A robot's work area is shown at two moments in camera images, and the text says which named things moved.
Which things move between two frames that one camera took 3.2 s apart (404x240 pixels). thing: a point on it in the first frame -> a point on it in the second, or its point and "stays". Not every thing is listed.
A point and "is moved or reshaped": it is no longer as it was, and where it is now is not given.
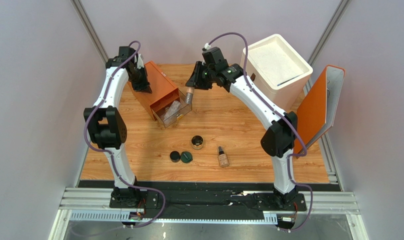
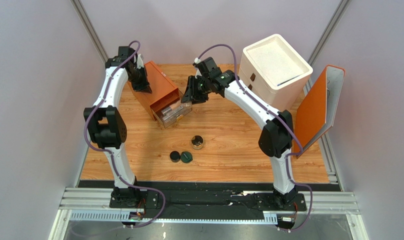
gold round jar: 197,142 stays
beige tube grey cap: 189,94 is moved or reshaped
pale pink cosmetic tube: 172,110 -> 174,117
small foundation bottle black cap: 223,158 -> 184,107
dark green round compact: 186,157 stays
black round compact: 175,156 stays
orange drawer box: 163,90 stays
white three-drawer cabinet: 277,70 stays
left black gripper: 145,86 stays
